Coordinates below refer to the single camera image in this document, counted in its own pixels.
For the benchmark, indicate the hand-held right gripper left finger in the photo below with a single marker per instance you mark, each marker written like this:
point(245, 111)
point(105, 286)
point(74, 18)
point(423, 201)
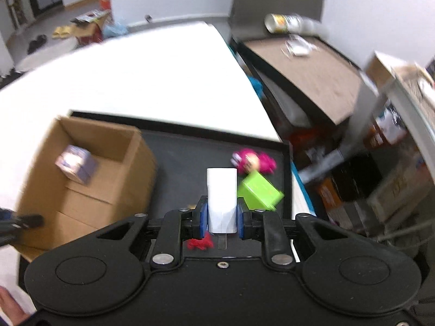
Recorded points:
point(203, 220)

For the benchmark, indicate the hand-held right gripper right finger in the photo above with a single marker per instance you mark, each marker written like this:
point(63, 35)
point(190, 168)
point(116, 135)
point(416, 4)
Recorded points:
point(240, 220)

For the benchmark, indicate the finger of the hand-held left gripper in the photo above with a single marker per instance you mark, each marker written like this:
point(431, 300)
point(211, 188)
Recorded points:
point(29, 220)

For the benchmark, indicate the small red toy figure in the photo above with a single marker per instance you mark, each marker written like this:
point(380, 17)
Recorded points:
point(200, 243)

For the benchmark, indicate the white charger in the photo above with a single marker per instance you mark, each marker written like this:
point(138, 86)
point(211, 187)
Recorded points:
point(221, 197)

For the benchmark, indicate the green hexagonal box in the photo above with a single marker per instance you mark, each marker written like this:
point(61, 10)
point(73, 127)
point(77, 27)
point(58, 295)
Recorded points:
point(260, 190)

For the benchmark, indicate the pink toy figure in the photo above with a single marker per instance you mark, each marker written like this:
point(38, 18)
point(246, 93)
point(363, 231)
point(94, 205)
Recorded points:
point(251, 161)

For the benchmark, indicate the black tray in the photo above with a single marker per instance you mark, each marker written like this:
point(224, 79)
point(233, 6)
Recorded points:
point(183, 149)

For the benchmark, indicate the person's left hand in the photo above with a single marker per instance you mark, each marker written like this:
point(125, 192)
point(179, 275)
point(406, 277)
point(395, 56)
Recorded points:
point(10, 307)

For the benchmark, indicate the small printed cube box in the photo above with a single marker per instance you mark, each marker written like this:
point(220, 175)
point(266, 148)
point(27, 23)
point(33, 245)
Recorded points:
point(76, 164)

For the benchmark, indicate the white rug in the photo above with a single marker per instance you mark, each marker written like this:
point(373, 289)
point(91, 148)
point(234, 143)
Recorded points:
point(47, 56)

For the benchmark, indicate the black shoe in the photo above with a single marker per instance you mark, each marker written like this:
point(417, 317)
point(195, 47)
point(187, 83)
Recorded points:
point(33, 47)
point(41, 39)

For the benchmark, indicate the yellow slipper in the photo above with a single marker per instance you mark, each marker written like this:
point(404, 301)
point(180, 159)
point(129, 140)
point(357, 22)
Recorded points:
point(66, 29)
point(59, 34)

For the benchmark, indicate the red cardboard box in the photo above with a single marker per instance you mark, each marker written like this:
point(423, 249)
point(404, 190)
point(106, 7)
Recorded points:
point(86, 32)

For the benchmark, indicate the paper cup lying down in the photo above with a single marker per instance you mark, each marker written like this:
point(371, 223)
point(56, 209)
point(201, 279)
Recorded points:
point(282, 23)

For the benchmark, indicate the blue plastic bag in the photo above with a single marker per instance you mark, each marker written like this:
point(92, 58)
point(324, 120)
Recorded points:
point(114, 30)

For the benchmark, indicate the black door stop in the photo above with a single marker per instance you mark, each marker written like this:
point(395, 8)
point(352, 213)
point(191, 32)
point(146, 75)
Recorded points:
point(148, 18)

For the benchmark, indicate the brown board with black frame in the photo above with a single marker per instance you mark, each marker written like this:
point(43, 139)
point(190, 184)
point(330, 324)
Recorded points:
point(306, 81)

